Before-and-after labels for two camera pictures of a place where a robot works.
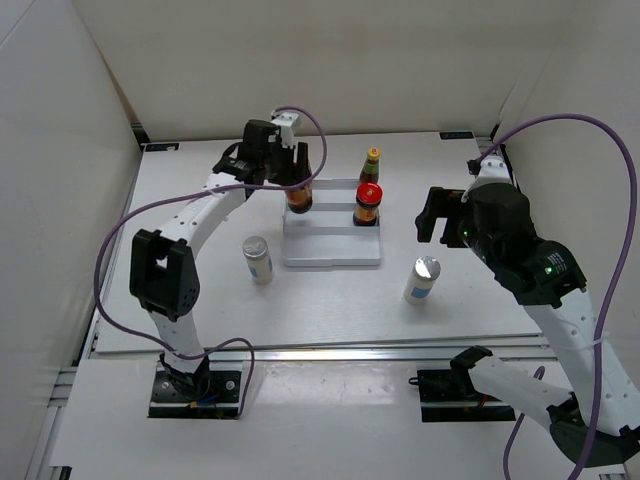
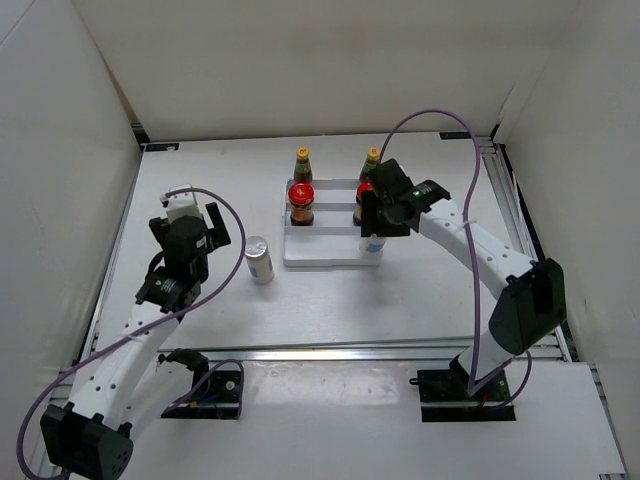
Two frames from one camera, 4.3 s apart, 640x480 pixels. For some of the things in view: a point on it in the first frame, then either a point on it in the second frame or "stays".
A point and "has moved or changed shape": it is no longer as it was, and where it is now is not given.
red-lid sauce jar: (299, 199) has moved or changed shape
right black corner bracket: (456, 135) stays
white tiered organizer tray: (327, 235) stays
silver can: (425, 273) to (371, 248)
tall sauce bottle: (369, 171) stays
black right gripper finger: (447, 204) to (392, 211)
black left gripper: (293, 172) to (217, 234)
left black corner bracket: (161, 147) stays
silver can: (259, 260) stays
